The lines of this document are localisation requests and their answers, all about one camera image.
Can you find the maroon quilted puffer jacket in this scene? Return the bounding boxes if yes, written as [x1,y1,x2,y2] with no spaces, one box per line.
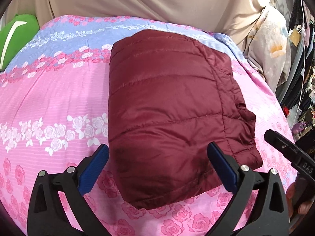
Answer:
[108,30,263,209]

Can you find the dark hanging clothes rack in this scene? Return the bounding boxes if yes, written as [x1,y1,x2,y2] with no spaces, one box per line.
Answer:
[276,0,314,127]

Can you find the person's right hand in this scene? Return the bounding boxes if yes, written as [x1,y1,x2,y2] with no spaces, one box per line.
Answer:
[285,181,315,218]

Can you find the floral grey hanging garment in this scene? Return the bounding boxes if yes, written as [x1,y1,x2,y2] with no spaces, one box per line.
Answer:
[244,0,292,92]

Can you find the pink floral bed quilt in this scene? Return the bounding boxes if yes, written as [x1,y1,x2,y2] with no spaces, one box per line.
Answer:
[1,15,297,235]

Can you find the yellow hang tag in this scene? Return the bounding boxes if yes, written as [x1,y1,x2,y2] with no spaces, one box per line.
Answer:
[289,28,301,47]

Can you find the beige curtain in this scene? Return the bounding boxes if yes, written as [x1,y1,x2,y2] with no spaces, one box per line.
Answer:
[5,0,270,47]

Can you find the green plush pillow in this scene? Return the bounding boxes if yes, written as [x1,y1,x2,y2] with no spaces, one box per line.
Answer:
[1,14,40,71]

